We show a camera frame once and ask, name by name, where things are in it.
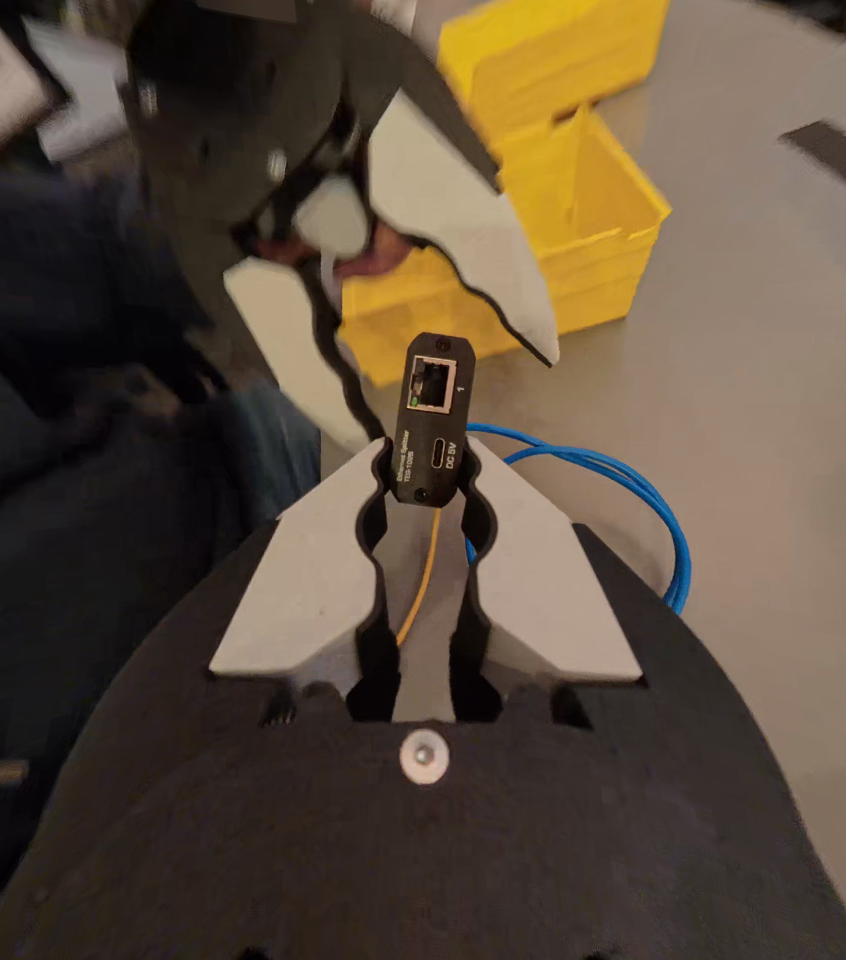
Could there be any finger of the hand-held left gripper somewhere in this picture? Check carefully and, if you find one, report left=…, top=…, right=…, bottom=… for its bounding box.
left=366, top=88, right=561, bottom=369
left=224, top=255, right=388, bottom=455

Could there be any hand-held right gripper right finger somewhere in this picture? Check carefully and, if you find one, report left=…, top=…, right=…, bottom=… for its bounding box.
left=456, top=436, right=648, bottom=699

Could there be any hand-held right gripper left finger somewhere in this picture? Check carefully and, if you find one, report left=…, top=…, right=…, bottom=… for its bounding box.
left=207, top=436, right=400, bottom=687

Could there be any orange ethernet cable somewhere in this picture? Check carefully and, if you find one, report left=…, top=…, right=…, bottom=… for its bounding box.
left=395, top=507, right=444, bottom=648

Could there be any blue ethernet cable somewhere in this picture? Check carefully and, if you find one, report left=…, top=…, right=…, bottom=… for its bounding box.
left=464, top=422, right=693, bottom=616

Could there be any yellow plastic bin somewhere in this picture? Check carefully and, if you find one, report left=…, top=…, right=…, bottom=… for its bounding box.
left=336, top=0, right=673, bottom=385

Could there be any black network switch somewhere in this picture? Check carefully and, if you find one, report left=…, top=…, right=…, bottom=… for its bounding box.
left=393, top=331, right=478, bottom=505

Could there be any person's leg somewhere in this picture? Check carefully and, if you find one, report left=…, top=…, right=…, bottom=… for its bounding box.
left=228, top=382, right=323, bottom=526

